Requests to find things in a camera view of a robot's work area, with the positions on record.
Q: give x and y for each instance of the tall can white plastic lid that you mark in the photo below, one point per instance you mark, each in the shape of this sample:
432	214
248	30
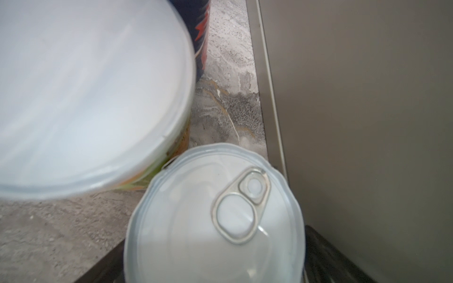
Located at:
93	94

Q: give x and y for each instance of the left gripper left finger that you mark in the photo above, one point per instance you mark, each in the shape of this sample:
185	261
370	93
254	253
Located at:
109	269

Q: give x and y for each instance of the grey metal cabinet counter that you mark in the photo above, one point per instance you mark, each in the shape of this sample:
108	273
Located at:
357	100

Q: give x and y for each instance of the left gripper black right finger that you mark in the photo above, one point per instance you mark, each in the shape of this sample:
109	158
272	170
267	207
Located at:
324	263

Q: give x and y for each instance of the dark can with brown lid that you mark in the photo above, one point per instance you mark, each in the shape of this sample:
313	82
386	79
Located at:
196	16

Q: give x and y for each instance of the pink can pull-tab lid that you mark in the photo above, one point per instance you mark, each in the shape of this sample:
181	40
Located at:
216	214

